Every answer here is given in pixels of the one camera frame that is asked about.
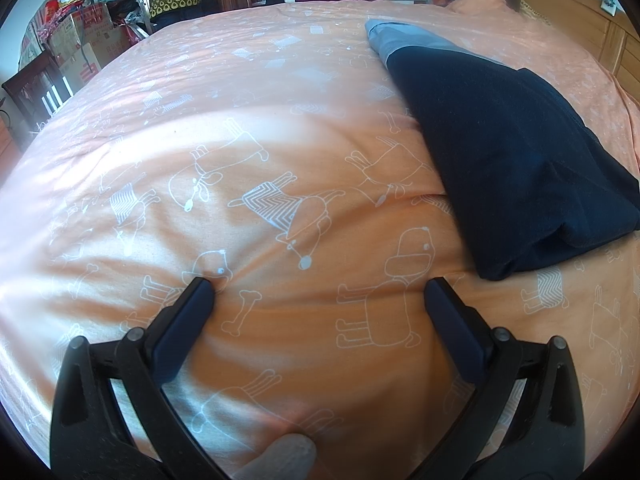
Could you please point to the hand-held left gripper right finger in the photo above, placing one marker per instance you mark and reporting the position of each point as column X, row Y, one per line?
column 450, row 320

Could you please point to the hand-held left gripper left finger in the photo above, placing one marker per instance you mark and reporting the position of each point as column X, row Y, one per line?
column 192, row 310

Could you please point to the navy and light blue garment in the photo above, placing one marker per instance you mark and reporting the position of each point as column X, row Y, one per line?
column 500, row 150

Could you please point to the person's left hand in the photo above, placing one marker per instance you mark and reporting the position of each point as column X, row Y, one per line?
column 280, row 460

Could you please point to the orange printed blanket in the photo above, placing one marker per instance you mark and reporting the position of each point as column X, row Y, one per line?
column 250, row 135

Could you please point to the stack of cardboard boxes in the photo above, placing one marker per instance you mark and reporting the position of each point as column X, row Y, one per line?
column 82, row 42

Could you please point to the wooden headboard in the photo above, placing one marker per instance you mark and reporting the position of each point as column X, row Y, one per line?
column 575, row 15

